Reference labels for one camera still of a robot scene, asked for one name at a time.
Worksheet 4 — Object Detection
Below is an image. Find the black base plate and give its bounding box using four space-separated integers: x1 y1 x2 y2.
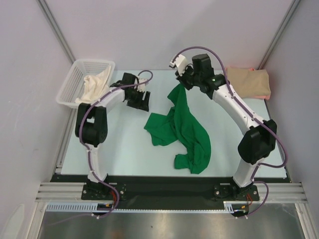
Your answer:
213 183 260 201
81 176 127 201

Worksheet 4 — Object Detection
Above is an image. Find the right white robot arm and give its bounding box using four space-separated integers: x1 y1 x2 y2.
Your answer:
170 54 277 200

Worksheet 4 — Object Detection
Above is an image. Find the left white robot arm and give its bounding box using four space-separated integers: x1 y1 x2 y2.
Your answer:
75 70 153 199

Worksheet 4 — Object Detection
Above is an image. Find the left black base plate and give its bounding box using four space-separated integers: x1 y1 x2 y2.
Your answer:
81 176 127 201

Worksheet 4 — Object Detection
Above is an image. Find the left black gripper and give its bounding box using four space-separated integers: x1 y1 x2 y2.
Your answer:
126 88 150 112

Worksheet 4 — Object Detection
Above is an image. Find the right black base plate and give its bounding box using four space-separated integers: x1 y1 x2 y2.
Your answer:
213 183 260 201

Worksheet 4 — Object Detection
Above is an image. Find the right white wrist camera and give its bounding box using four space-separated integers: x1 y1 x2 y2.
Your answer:
169 54 188 76

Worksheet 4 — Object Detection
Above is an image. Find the left grey cable duct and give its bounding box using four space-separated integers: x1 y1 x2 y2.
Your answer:
46 202 113 213

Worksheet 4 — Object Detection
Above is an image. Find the right aluminium corner post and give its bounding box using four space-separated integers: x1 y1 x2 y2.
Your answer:
257 0 303 70

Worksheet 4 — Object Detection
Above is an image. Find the grey cable duct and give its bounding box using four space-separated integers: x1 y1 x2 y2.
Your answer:
46 202 113 213
224 201 249 213

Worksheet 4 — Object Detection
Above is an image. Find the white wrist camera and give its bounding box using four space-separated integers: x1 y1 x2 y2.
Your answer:
169 54 188 76
134 77 149 93

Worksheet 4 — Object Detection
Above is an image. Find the folded pink t shirt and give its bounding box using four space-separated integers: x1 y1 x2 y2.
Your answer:
224 66 272 101

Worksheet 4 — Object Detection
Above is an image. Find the white plastic basket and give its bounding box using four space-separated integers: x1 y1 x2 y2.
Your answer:
56 59 116 109

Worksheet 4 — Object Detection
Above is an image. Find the green t shirt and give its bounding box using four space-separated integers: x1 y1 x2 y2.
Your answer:
144 84 212 174

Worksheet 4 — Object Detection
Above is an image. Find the left aluminium corner post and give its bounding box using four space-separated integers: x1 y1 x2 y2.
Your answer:
36 0 76 64

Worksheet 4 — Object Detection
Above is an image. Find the purple cable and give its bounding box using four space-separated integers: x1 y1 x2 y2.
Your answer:
170 46 290 220
48 70 154 226

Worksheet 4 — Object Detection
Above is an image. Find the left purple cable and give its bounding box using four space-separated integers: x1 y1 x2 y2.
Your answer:
48 70 154 226

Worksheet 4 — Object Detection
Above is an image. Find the aluminium front rail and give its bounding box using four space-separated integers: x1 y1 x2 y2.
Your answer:
35 182 308 203

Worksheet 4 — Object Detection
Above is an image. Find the cream t shirt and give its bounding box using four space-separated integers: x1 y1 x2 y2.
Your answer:
75 66 112 104

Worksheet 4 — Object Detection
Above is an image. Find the right grey cable duct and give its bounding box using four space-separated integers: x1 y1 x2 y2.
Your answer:
224 201 249 213

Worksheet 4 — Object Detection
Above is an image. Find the aluminium corner post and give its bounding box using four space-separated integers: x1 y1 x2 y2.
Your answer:
257 0 303 70
36 0 76 64

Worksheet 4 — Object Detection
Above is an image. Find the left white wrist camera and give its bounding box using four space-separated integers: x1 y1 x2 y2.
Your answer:
134 77 149 93

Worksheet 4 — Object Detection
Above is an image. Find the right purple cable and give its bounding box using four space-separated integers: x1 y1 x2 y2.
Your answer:
170 46 290 220

